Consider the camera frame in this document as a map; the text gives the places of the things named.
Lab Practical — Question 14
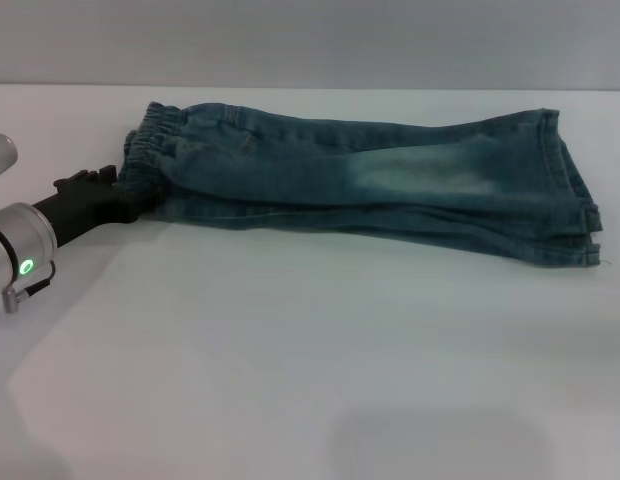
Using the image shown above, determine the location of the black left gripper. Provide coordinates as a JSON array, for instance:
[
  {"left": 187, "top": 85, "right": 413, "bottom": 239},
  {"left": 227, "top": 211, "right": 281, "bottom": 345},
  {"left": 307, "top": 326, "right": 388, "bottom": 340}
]
[{"left": 31, "top": 164, "right": 160, "bottom": 250}]

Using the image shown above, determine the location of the blue denim shorts basketball print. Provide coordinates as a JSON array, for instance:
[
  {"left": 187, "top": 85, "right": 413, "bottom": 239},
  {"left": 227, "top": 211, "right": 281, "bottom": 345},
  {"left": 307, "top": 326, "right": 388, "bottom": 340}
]
[{"left": 117, "top": 99, "right": 605, "bottom": 269}]

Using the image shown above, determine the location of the black cable with silver connector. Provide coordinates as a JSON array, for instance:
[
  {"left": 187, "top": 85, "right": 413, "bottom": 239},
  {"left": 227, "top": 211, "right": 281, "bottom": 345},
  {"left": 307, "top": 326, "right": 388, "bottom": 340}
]
[{"left": 1, "top": 258, "right": 58, "bottom": 314}]

